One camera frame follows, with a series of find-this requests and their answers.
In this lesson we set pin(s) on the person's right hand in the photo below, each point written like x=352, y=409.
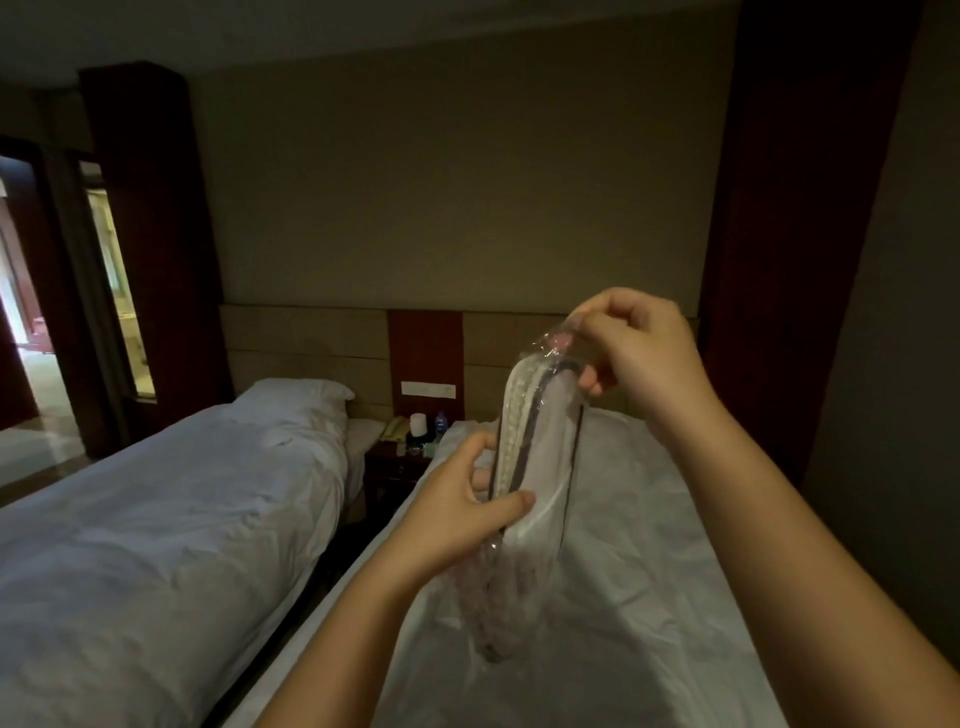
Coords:
x=652, y=367

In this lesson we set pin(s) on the person's left hand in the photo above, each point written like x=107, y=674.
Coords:
x=439, y=517

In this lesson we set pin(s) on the person's left thumb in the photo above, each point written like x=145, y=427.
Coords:
x=510, y=506

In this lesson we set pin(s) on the person's left middle finger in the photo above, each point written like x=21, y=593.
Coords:
x=484, y=480

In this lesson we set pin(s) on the person's right fingers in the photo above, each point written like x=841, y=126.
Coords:
x=611, y=315

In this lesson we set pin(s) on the white disposable slipper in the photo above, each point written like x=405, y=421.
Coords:
x=519, y=427
x=556, y=442

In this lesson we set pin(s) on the clear plastic bag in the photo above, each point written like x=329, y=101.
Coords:
x=517, y=585

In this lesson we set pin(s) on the person's right forearm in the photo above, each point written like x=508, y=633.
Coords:
x=787, y=585

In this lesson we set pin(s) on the person's left forearm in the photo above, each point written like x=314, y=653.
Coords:
x=345, y=645

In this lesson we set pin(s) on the blue water bottle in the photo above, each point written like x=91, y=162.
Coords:
x=441, y=424

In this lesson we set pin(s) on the white cup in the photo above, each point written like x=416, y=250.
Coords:
x=419, y=426

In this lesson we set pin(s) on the dark wooden nightstand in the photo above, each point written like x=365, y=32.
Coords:
x=394, y=472

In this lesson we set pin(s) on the beige telephone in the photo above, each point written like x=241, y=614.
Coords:
x=394, y=430

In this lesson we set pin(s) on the bed with white sheet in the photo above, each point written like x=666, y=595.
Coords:
x=637, y=600
x=150, y=540

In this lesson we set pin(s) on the dark wooden column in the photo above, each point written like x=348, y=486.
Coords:
x=161, y=247
x=802, y=225

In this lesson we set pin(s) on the white pillow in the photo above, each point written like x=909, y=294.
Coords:
x=289, y=397

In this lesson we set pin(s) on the beige and red headboard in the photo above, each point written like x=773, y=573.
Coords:
x=315, y=345

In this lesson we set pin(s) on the glass partition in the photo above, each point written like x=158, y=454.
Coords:
x=124, y=300

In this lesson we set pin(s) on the white wall switch panel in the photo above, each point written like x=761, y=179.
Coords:
x=427, y=389

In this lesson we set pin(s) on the dark door frame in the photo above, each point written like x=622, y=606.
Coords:
x=56, y=300

